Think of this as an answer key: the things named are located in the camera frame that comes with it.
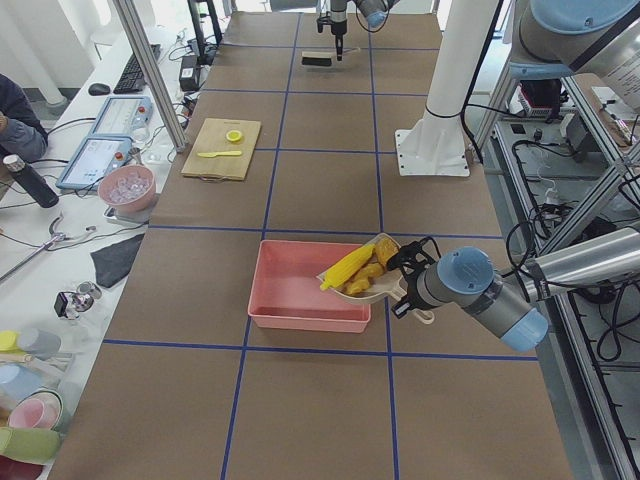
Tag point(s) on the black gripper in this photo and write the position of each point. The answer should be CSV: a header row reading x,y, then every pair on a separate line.
x,y
411,285
339,25

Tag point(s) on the beige brush black bristles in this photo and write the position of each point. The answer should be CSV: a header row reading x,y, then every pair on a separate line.
x,y
325,59

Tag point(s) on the person blue sleeve forearm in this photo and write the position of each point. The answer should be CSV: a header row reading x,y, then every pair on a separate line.
x,y
22,133

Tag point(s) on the pink plastic bin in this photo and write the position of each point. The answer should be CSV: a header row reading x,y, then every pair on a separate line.
x,y
286,292

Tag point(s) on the brown toy potato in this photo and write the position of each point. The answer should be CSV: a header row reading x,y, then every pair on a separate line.
x,y
385,249

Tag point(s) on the tan toy ginger root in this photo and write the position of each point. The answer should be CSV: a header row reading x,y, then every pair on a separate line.
x,y
362,280

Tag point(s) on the yellow toy corn cob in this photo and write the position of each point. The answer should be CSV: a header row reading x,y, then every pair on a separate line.
x,y
345,268

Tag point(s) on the yellow toy lemon slice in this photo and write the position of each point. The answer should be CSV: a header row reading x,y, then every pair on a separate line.
x,y
234,136

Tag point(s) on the bamboo cutting board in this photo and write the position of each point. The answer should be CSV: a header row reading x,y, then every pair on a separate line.
x,y
211,137

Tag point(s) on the yellow plastic toy knife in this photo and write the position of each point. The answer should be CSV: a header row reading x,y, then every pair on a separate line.
x,y
215,154

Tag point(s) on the black computer keyboard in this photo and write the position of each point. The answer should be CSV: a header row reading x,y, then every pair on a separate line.
x,y
132,78

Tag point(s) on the upper teach pendant tablet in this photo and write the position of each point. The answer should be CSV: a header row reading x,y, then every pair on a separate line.
x,y
122,114

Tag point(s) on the teach pendant tablet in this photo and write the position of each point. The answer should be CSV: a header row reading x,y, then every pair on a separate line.
x,y
122,114
96,157

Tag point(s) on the black computer mouse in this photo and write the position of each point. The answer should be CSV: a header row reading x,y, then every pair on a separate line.
x,y
98,89

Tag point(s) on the pink bowl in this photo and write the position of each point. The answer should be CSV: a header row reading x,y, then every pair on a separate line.
x,y
128,189

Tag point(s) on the lower teach pendant tablet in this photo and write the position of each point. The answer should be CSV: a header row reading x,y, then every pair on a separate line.
x,y
96,157

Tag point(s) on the dark grey cloth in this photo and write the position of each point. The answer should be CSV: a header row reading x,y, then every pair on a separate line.
x,y
114,262

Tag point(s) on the black water bottle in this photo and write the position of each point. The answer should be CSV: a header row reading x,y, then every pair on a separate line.
x,y
31,181

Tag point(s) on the grey cup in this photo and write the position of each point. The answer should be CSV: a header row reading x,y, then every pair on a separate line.
x,y
39,343

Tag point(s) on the pink cup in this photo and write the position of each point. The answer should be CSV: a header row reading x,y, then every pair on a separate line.
x,y
43,409

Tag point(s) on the yellow cup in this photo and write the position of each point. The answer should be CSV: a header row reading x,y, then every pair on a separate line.
x,y
9,341

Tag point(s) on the light blue cup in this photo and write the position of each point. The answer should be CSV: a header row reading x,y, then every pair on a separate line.
x,y
19,382

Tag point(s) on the green cup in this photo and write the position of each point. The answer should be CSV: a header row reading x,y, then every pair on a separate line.
x,y
30,445

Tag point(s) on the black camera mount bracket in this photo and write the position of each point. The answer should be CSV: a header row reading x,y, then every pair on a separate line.
x,y
323,21

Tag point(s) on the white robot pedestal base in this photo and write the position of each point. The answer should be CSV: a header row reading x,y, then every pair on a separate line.
x,y
435,145

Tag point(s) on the aluminium frame post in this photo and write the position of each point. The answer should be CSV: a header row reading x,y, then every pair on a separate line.
x,y
139,43

